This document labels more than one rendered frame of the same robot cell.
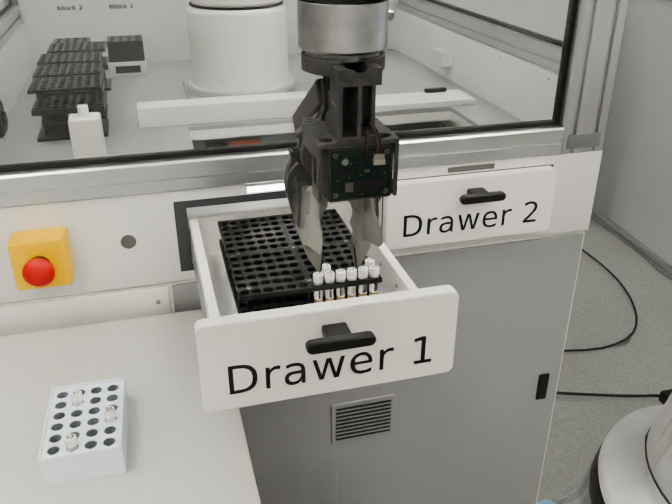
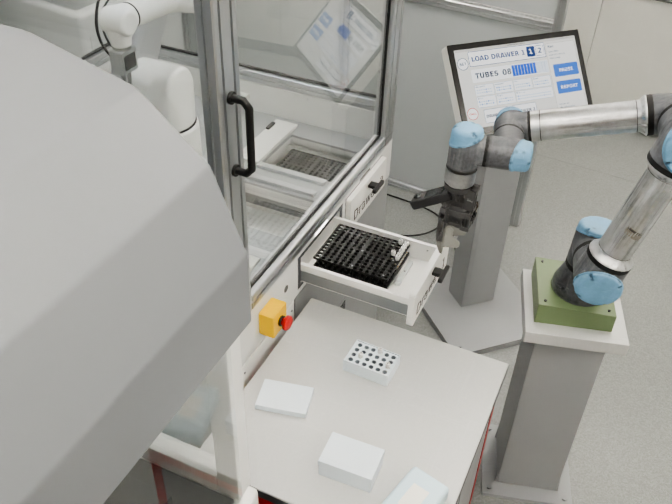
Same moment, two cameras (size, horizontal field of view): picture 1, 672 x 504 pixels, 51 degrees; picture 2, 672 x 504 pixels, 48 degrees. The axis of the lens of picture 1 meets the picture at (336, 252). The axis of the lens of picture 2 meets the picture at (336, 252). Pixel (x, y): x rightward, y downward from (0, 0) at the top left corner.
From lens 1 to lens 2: 167 cm
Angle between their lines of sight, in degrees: 44
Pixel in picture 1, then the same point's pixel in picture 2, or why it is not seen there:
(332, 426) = not seen: hidden behind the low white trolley
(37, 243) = (280, 310)
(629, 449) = (600, 253)
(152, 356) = (330, 331)
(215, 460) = (414, 342)
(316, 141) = (467, 214)
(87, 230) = (276, 293)
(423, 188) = (358, 194)
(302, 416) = not seen: hidden behind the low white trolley
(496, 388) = not seen: hidden behind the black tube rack
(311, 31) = (464, 183)
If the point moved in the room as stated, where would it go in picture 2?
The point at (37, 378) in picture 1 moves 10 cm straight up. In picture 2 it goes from (310, 367) to (311, 340)
